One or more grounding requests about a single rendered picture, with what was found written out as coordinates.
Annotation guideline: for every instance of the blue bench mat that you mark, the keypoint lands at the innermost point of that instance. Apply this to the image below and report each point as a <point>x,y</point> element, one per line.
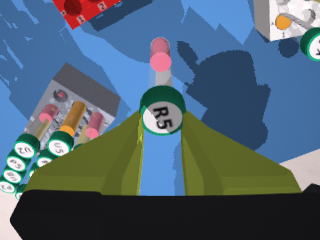
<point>262,94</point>

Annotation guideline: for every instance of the red tube rack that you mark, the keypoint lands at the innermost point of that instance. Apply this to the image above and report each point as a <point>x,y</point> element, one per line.
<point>75,14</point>

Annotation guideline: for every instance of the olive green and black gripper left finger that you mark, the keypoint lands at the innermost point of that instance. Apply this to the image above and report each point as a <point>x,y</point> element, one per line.
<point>98,165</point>

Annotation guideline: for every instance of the orange tube with green cap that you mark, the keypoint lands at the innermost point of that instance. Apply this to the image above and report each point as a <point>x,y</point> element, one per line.
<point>62,140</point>

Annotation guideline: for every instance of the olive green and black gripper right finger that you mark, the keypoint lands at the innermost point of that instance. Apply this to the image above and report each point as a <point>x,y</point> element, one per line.
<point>226,166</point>

